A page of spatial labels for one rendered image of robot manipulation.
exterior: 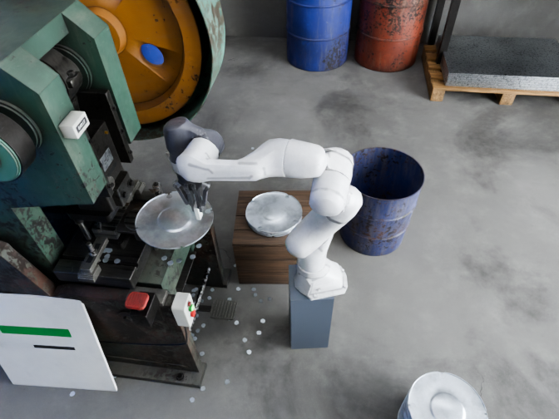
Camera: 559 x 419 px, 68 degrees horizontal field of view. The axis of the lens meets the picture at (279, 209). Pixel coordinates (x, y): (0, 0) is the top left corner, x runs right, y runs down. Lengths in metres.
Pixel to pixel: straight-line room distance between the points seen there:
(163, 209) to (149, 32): 0.63
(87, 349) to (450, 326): 1.70
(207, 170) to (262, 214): 0.98
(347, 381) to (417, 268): 0.78
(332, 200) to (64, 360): 1.43
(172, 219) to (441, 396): 1.24
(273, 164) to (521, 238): 1.97
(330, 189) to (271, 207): 1.01
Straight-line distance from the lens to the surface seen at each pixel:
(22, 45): 1.25
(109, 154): 1.52
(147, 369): 2.17
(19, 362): 2.27
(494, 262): 2.66
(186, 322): 1.64
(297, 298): 1.75
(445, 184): 3.01
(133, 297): 1.48
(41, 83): 1.19
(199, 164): 1.19
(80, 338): 1.96
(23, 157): 1.18
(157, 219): 1.63
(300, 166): 1.15
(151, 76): 1.70
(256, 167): 1.15
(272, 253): 2.09
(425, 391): 1.88
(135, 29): 1.63
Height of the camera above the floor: 1.94
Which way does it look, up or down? 47 degrees down
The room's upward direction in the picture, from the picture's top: 2 degrees counter-clockwise
